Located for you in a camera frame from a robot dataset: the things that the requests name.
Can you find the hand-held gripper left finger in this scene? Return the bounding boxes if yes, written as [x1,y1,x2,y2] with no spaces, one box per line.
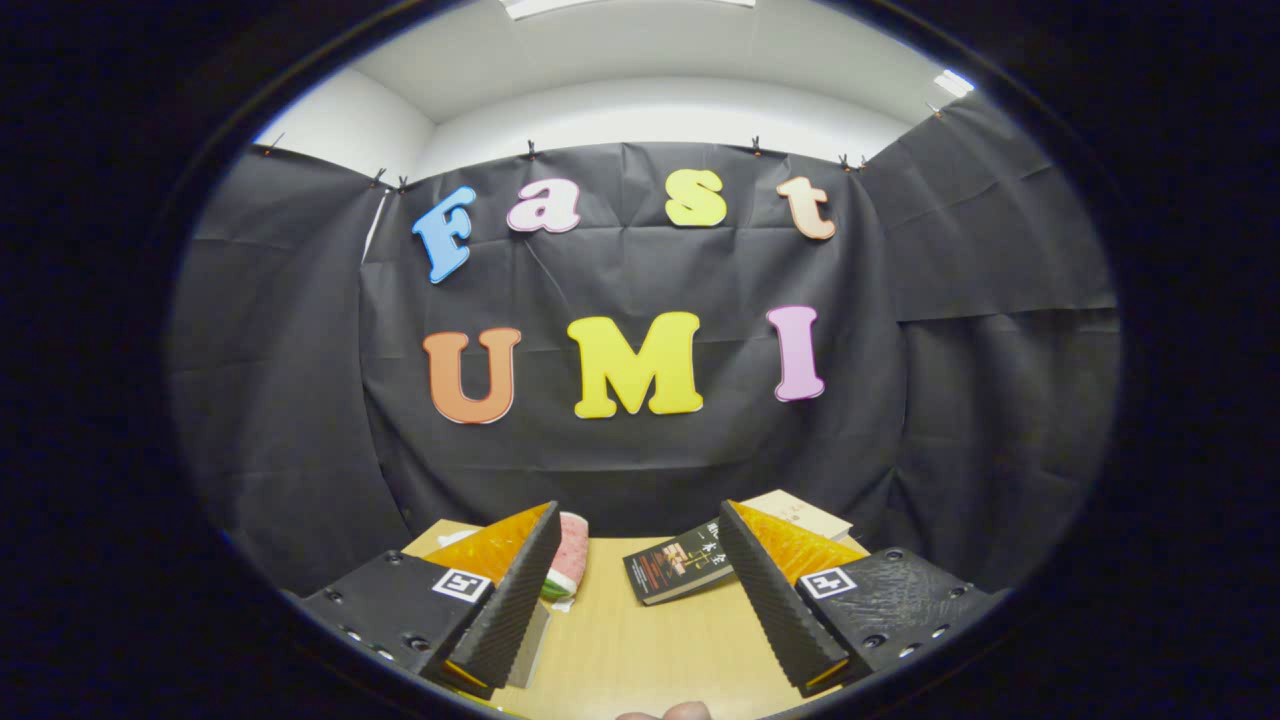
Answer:
[299,499,564,702]

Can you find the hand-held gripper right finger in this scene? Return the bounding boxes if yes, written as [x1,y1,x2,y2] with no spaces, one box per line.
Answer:
[717,499,1007,700]

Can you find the white storage box grey lid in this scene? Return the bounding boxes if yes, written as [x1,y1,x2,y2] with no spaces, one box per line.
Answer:
[506,600,552,691]

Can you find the watermelon slice plush toy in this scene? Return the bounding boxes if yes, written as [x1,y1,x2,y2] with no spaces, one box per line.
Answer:
[539,511,592,614]

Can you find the tan cover book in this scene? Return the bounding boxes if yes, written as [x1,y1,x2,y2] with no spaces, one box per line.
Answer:
[739,488,855,544]

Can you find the black paperback book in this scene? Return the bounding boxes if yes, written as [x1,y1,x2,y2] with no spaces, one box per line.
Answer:
[621,517,737,608]

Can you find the long ceiling light panel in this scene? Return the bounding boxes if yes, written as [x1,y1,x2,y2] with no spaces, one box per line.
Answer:
[500,0,757,22]

